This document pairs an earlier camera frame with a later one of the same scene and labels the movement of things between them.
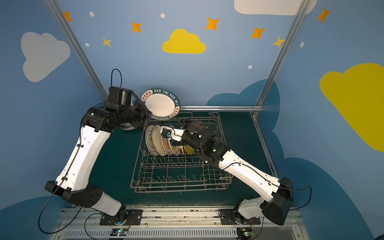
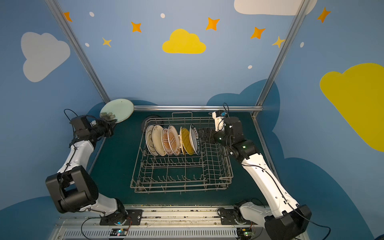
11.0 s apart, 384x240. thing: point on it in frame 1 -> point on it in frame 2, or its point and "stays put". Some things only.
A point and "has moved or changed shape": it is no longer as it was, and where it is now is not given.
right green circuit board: [244, 232] stays put
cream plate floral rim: [158, 141] stays put
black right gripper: [176, 142] -> [210, 135]
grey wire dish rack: [181, 173] stays put
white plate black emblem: [149, 140] stays put
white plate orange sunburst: [167, 146] stays put
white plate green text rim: [161, 104] has moved or changed shape
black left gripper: [141, 111] -> [106, 125]
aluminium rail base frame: [275, 223] stays put
